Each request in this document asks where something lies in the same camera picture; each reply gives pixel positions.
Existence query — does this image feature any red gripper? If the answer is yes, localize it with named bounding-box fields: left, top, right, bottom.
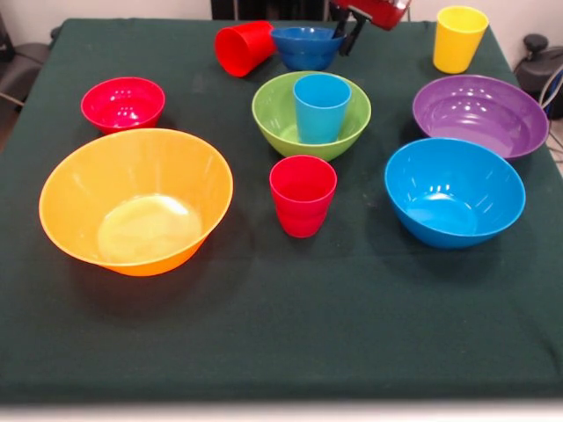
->
left=329, top=0, right=413, bottom=57

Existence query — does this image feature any small dark blue bowl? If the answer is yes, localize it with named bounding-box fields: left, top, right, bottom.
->
left=269, top=26, right=347, bottom=72

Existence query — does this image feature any light blue cup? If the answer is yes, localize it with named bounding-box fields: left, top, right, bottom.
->
left=293, top=73, right=353, bottom=145

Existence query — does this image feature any tall red cup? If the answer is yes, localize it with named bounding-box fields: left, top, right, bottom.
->
left=214, top=20, right=278, bottom=79

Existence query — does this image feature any green bowl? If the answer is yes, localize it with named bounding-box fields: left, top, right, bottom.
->
left=251, top=69, right=373, bottom=163

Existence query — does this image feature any purple bowl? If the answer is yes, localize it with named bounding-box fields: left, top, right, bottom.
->
left=413, top=74, right=551, bottom=160

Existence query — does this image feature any yellow cup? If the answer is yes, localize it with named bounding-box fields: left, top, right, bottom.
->
left=433, top=5, right=490, bottom=75

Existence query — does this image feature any short crimson cup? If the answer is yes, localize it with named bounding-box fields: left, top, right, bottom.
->
left=268, top=155, right=339, bottom=239

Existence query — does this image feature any black office chair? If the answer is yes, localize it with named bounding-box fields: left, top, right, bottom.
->
left=513, top=33, right=563, bottom=106
left=0, top=12, right=53, bottom=106

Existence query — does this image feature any light blue bowl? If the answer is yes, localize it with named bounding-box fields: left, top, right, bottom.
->
left=384, top=137, right=527, bottom=250

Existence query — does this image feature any small crimson bowl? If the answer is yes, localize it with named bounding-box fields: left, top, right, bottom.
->
left=80, top=76, right=166, bottom=135

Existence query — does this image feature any large orange bowl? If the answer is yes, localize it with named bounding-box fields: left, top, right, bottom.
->
left=38, top=127, right=235, bottom=278

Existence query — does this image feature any dark green tablecloth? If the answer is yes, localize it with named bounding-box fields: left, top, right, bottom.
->
left=0, top=17, right=563, bottom=404

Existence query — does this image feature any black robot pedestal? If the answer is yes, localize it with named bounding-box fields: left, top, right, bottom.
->
left=210, top=0, right=342, bottom=22

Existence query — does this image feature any tangle of cables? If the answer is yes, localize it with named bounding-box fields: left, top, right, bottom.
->
left=532, top=65, right=563, bottom=153

